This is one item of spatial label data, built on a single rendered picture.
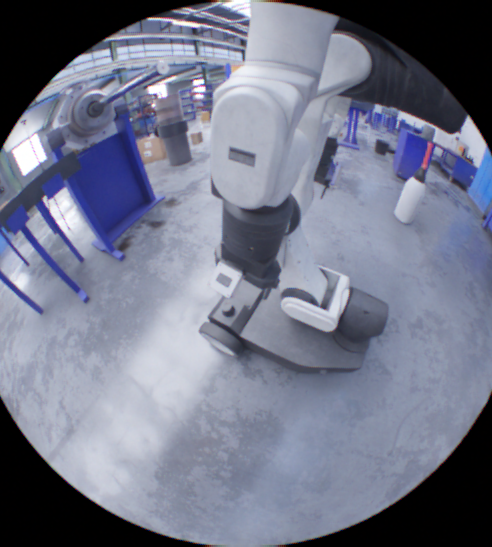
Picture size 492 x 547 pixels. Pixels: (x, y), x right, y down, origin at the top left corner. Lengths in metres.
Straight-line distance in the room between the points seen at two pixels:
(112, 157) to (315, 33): 1.90
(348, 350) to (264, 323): 0.34
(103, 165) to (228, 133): 1.81
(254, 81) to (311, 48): 0.05
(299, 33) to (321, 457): 1.04
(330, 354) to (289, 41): 0.78
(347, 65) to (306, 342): 0.76
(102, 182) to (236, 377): 1.80
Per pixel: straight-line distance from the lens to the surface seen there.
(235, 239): 0.24
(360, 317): 0.66
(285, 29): 0.17
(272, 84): 0.15
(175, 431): 0.95
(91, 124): 1.63
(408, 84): 0.36
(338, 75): 0.32
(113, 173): 1.98
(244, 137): 0.15
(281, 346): 0.73
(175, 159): 3.02
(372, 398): 1.01
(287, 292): 0.64
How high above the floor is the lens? 0.87
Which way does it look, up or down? 52 degrees down
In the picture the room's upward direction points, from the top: 7 degrees counter-clockwise
